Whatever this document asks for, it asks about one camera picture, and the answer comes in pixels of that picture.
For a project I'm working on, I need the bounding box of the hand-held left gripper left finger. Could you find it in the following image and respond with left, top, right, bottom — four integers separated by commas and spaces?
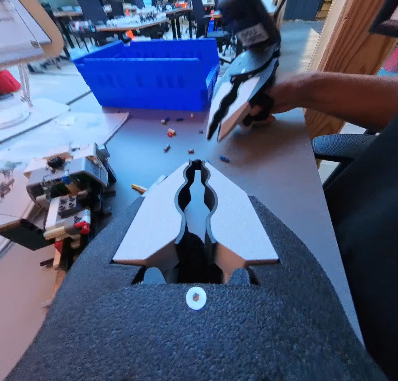
113, 160, 196, 283

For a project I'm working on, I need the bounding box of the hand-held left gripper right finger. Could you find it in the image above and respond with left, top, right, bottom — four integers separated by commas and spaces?
200, 160, 279, 283

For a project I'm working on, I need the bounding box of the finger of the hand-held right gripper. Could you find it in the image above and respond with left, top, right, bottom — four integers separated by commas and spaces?
217, 76, 261, 142
206, 72, 238, 141

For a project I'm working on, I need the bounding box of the lego truck model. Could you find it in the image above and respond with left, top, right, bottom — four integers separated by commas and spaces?
0, 142, 117, 271

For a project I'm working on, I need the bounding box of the person's right forearm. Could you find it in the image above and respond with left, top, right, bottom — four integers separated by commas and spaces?
306, 71, 398, 130

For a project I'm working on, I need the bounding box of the person's right hand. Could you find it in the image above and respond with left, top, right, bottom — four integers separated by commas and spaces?
250, 72, 311, 126

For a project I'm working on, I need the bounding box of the blue plastic bin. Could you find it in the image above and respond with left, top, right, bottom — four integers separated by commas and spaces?
71, 38, 220, 112

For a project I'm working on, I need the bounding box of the cluttered background desk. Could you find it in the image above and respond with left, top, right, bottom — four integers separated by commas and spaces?
51, 7, 193, 49

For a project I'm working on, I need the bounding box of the dark office chair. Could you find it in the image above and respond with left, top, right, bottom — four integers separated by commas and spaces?
312, 134, 378, 189

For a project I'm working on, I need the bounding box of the wooden pillar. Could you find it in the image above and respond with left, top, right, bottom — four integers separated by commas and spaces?
304, 0, 398, 141

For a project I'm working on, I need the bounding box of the black framed sign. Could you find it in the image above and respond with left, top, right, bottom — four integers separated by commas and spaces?
369, 0, 398, 38

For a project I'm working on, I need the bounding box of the black office chair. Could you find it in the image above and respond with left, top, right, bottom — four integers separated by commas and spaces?
77, 0, 108, 24

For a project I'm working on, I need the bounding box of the red object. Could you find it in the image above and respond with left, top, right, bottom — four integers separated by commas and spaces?
0, 70, 22, 95

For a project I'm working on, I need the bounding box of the tan rounded board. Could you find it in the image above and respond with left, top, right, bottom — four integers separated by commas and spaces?
0, 0, 64, 66

